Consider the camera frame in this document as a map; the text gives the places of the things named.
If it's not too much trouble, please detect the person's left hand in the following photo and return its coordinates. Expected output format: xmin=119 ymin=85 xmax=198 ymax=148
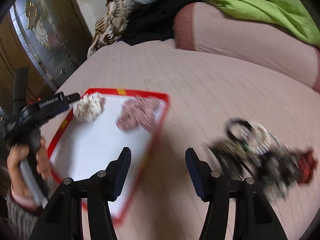
xmin=6 ymin=137 xmax=52 ymax=201

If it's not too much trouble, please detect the wooden glass door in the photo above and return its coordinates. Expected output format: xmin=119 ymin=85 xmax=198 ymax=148
xmin=1 ymin=0 xmax=92 ymax=111

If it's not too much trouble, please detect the tiger print plush blanket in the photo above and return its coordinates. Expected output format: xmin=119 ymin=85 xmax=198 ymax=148
xmin=87 ymin=0 xmax=128 ymax=59

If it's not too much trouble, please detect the red rimmed white tray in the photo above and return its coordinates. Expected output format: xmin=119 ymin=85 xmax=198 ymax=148
xmin=48 ymin=88 xmax=170 ymax=224

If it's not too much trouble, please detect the white cherry print scrunchie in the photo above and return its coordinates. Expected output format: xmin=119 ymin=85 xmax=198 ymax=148
xmin=73 ymin=92 xmax=103 ymax=122

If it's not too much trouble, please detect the gold bead bracelet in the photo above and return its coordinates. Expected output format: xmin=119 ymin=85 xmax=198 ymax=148
xmin=207 ymin=139 xmax=253 ymax=163

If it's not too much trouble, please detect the pink pillow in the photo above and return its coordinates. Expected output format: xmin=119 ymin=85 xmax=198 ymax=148
xmin=173 ymin=2 xmax=319 ymax=92

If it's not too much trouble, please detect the black bead bracelet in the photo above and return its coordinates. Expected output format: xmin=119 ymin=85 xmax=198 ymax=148
xmin=226 ymin=118 xmax=253 ymax=143

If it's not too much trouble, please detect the pink striped scrunchie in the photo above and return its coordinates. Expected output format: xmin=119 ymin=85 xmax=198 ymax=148
xmin=116 ymin=96 xmax=160 ymax=132

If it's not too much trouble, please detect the green cloth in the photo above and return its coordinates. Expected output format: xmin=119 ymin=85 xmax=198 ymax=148
xmin=201 ymin=0 xmax=319 ymax=47

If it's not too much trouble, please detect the dark red dotted scrunchie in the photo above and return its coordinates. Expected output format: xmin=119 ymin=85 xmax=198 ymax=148
xmin=297 ymin=148 xmax=318 ymax=185

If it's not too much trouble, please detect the grey knitted sleeve forearm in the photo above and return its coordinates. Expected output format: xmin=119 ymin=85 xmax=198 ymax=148
xmin=7 ymin=186 xmax=42 ymax=239

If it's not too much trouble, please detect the pink quilted bedspread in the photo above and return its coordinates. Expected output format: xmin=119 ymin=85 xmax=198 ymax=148
xmin=61 ymin=40 xmax=319 ymax=239

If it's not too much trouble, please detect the dark patterned scrunchie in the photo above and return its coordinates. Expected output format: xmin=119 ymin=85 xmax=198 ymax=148
xmin=256 ymin=147 xmax=300 ymax=202

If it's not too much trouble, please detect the silver bead bracelet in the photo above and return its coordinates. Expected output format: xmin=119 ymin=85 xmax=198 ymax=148
xmin=246 ymin=122 xmax=281 ymax=151

